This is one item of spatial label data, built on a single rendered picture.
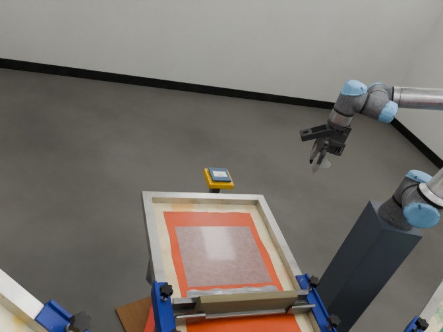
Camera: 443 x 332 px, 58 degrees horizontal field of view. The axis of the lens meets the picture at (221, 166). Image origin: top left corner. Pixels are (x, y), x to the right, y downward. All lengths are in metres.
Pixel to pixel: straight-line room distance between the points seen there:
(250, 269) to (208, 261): 0.17
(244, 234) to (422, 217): 0.70
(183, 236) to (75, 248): 1.30
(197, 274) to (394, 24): 4.84
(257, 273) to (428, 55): 4.96
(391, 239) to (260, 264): 0.55
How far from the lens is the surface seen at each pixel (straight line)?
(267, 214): 1.84
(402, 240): 1.82
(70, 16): 4.61
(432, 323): 1.90
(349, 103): 1.42
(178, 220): 1.70
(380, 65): 6.02
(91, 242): 2.85
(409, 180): 1.72
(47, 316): 0.97
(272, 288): 1.59
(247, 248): 1.69
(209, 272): 1.55
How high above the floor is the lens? 2.12
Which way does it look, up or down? 34 degrees down
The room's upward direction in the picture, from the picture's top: 18 degrees clockwise
